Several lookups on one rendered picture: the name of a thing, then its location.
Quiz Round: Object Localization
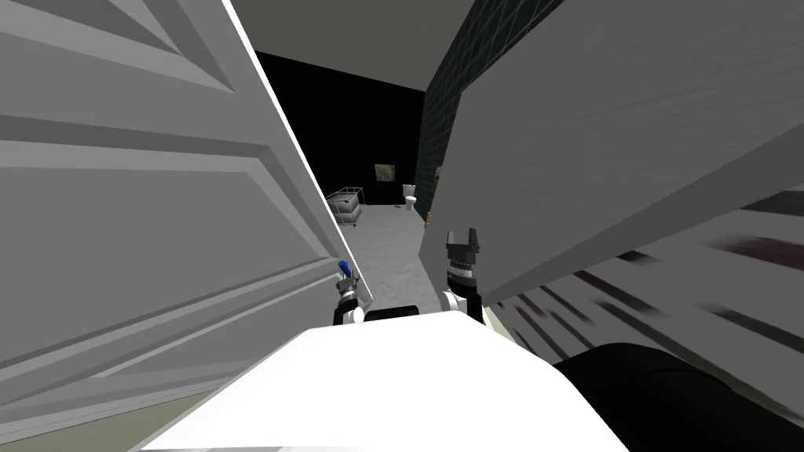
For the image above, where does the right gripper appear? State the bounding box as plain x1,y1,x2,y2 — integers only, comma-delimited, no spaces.
445,228,481,270

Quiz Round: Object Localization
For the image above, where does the grey panelled door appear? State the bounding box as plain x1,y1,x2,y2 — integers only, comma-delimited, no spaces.
0,0,375,444

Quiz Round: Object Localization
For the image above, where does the metal wire cart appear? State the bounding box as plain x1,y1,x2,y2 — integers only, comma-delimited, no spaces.
324,185,365,228

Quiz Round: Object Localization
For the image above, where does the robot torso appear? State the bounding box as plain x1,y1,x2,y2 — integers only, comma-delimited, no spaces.
128,304,630,452

